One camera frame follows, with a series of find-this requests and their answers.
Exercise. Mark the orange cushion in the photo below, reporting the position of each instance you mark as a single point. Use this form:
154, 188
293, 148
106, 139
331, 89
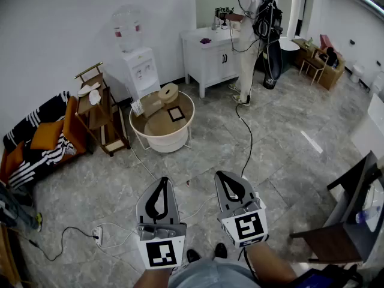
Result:
46, 135

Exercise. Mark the white water dispenser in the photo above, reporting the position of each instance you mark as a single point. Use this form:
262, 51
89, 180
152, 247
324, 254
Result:
142, 70

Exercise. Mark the white power strip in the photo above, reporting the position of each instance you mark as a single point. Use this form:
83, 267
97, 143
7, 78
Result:
98, 235

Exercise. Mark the wooden tissue box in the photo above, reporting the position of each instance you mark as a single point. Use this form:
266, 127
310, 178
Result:
153, 106

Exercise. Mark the white sink cabinet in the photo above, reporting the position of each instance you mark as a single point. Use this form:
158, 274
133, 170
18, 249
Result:
211, 60

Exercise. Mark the purple cloth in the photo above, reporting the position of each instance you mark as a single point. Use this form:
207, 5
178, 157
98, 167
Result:
205, 40

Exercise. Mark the clear water bottle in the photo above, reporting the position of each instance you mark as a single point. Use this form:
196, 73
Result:
127, 28

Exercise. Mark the dark desk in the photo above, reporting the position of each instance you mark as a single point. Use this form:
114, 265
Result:
360, 190

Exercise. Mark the person's right forearm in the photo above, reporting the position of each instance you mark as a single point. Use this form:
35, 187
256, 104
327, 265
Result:
270, 265

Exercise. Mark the small white bin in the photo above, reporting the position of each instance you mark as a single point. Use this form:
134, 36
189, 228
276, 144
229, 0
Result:
357, 72

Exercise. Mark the black white striped blanket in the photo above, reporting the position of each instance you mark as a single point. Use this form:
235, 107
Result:
45, 157

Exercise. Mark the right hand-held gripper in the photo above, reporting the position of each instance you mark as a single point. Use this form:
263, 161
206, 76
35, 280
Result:
250, 226

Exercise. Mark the black picture frame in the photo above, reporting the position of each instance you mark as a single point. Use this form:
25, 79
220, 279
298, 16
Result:
175, 113

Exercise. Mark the orange sofa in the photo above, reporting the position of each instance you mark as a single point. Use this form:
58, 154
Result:
72, 127

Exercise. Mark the person's grey shorts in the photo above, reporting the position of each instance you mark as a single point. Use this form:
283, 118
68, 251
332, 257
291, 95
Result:
210, 274

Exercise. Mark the beige round holder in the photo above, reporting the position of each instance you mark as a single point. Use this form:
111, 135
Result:
168, 93

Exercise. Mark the metal faucet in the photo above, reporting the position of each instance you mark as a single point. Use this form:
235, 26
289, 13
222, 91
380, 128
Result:
214, 22

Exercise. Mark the small wooden stool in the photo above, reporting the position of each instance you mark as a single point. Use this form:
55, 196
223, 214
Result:
313, 63

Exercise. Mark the white slipper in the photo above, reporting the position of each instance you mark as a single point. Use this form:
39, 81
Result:
94, 97
87, 89

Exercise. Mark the round glass side table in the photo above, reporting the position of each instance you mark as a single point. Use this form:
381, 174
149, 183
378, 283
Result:
163, 130

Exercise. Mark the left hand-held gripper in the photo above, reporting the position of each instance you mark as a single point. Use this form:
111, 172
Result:
160, 250

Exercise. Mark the white printed card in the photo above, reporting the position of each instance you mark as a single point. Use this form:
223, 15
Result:
137, 107

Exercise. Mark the dark wooden chair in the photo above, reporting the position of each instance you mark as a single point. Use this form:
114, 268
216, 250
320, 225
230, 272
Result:
333, 241

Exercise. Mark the person's black shoe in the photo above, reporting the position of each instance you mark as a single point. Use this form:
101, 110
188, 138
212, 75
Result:
221, 250
193, 255

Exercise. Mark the clear plastic bottle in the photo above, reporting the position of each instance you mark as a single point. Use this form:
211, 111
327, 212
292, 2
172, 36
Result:
368, 214

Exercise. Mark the person's right black shoe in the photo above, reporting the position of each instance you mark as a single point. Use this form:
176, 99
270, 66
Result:
221, 250

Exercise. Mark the person's left black shoe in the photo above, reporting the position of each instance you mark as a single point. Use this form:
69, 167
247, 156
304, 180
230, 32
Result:
193, 255

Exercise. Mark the person's left forearm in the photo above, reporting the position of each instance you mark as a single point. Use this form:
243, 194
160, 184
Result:
154, 277

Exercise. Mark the wooden shoe rack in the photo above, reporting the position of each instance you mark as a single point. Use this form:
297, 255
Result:
102, 121

